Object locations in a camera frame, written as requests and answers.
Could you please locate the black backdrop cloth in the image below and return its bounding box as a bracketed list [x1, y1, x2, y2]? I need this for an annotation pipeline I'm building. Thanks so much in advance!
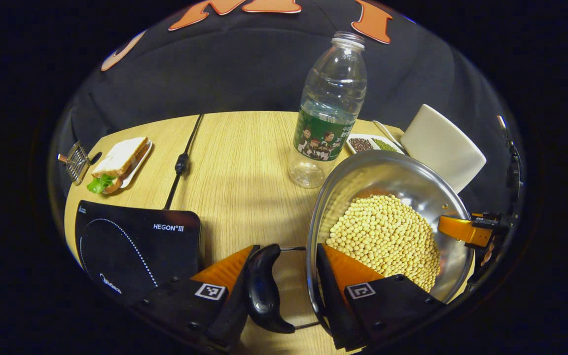
[52, 0, 524, 217]

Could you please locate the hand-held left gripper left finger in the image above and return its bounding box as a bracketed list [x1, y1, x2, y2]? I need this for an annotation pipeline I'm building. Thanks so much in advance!
[136, 244, 260, 353]

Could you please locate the steel pot with black handle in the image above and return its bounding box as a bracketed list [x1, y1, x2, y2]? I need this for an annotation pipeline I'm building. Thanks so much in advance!
[245, 150, 477, 336]

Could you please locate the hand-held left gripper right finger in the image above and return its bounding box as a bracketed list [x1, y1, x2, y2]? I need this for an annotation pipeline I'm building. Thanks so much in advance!
[316, 243, 447, 352]

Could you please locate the clear plastic water bottle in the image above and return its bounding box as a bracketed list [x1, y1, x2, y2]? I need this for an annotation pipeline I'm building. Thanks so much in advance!
[288, 31, 367, 189]

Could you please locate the sandwich with lettuce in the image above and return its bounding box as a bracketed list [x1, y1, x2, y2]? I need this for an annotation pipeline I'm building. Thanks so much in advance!
[87, 137, 149, 194]

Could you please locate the white divided bean tray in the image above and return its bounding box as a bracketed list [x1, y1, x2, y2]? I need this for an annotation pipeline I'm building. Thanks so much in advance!
[346, 133, 405, 156]

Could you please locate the black power cable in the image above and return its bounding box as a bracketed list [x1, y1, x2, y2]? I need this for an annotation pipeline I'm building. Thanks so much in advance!
[164, 113, 205, 210]

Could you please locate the black induction cooktop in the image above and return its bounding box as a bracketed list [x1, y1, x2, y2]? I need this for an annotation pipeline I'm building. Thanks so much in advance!
[74, 200, 202, 306]

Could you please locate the white box-shaped appliance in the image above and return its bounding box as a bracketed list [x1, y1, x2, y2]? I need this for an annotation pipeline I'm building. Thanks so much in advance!
[401, 104, 487, 194]

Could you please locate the heap of soybeans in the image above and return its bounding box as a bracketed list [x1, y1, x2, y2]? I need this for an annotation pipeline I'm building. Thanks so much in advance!
[326, 194, 441, 292]

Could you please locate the small metal wire rack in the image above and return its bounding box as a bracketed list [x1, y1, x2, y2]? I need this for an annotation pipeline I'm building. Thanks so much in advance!
[57, 142, 90, 185]

